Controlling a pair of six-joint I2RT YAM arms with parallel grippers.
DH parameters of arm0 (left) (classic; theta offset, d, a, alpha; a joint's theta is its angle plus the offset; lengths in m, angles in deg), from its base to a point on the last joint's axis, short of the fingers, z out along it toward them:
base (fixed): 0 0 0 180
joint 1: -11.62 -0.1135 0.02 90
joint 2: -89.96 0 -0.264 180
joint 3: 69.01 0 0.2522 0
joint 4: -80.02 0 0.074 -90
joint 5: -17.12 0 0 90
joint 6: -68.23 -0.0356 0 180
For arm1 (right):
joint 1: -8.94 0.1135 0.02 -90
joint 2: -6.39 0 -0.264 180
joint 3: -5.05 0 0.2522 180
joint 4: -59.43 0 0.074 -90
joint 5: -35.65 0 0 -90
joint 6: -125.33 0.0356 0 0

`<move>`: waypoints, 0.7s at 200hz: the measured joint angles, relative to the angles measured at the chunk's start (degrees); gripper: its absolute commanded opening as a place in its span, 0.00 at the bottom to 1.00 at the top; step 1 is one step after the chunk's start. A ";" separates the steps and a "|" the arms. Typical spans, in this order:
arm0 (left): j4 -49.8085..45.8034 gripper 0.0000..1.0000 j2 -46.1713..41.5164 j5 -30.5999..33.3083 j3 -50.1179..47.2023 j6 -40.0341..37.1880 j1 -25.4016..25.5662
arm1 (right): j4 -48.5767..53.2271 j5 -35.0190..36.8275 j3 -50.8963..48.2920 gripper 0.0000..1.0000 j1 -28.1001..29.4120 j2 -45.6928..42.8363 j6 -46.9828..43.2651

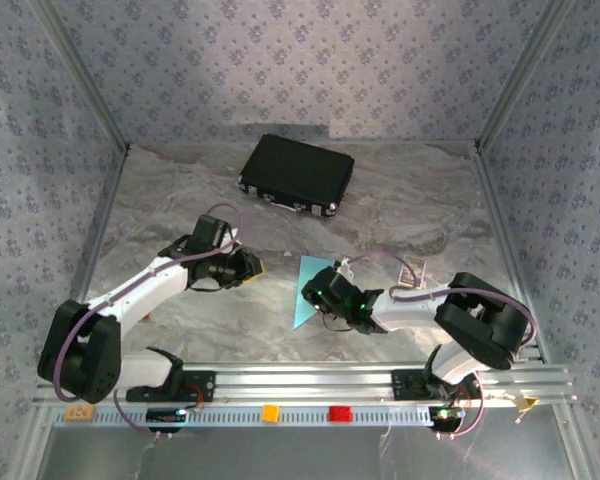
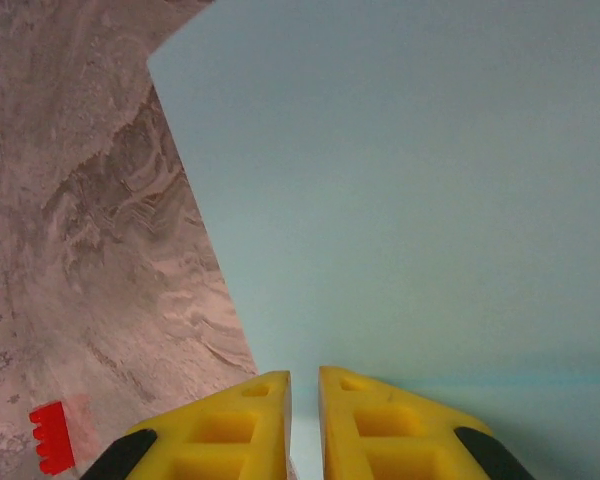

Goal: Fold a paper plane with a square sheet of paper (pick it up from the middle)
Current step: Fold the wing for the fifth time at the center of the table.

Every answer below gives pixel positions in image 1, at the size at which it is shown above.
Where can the light blue cloth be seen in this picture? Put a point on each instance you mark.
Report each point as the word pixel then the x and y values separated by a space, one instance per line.
pixel 302 300

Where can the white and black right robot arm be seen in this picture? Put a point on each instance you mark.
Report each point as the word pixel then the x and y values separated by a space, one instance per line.
pixel 405 310

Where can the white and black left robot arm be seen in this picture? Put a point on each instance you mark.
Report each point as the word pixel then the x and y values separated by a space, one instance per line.
pixel 145 290

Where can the small patterned card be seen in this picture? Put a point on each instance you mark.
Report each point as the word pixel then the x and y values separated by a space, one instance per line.
pixel 411 272

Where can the black hard case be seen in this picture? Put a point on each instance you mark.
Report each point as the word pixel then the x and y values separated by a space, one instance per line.
pixel 295 167

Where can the red block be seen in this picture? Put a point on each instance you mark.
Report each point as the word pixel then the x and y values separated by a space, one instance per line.
pixel 340 414

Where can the yellow-orange block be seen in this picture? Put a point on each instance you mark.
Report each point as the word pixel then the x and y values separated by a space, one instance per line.
pixel 271 413

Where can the black controller board with LED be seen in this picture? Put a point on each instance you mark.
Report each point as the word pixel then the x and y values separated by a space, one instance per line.
pixel 162 415
pixel 445 416

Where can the grey metal panel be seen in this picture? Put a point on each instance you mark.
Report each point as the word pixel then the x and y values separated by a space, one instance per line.
pixel 300 455

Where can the orange label block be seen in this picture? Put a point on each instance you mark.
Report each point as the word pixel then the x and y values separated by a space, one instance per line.
pixel 80 413

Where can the yellow tape piece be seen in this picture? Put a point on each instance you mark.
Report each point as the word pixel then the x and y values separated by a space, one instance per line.
pixel 527 402

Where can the aluminium mounting rail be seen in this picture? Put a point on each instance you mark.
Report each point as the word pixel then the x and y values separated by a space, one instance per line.
pixel 300 382

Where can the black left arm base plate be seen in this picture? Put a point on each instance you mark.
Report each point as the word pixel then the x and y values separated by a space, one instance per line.
pixel 202 385

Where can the aluminium table side rail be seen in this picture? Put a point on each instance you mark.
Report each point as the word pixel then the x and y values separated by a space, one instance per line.
pixel 510 250
pixel 96 250

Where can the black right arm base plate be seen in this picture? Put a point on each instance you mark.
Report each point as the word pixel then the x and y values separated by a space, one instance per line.
pixel 405 385

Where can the aluminium corner post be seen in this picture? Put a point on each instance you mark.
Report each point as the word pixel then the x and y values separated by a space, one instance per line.
pixel 86 75
pixel 520 75

